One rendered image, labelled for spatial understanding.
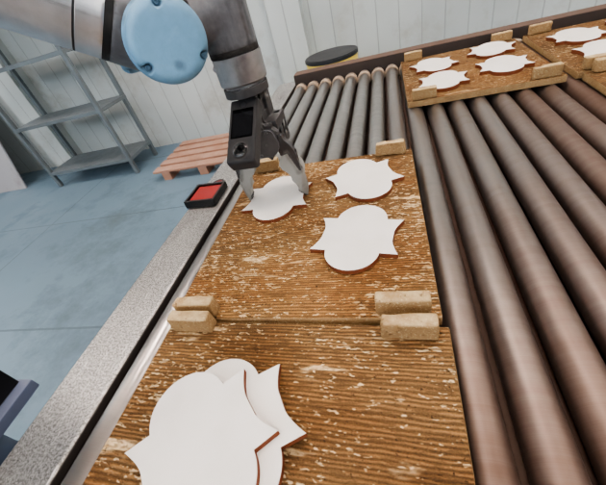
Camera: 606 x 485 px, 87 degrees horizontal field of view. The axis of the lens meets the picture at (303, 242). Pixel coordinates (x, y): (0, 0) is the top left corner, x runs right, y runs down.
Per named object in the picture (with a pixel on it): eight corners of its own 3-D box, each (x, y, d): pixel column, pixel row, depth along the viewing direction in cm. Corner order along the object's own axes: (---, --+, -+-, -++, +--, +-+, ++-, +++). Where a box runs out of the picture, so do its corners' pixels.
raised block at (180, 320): (174, 332, 43) (164, 319, 41) (180, 320, 44) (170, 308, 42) (213, 333, 41) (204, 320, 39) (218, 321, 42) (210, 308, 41)
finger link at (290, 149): (309, 162, 57) (275, 122, 53) (307, 166, 56) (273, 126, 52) (289, 175, 59) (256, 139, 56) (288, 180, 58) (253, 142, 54)
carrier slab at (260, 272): (177, 324, 46) (171, 319, 45) (255, 176, 76) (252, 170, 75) (441, 325, 36) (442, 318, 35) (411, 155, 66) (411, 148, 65)
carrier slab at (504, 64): (408, 109, 85) (407, 91, 82) (400, 66, 114) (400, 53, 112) (566, 82, 75) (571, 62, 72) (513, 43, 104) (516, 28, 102)
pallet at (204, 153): (276, 133, 353) (273, 124, 346) (255, 168, 297) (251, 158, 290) (189, 147, 385) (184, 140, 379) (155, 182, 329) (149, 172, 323)
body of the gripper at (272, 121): (292, 139, 61) (274, 70, 54) (283, 160, 55) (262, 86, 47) (255, 144, 63) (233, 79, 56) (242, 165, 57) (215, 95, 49)
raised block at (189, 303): (179, 318, 45) (168, 305, 43) (185, 307, 46) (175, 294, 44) (216, 318, 43) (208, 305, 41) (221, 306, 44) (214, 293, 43)
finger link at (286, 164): (322, 173, 63) (291, 137, 59) (318, 190, 59) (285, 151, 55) (310, 182, 65) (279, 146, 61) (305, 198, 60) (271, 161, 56)
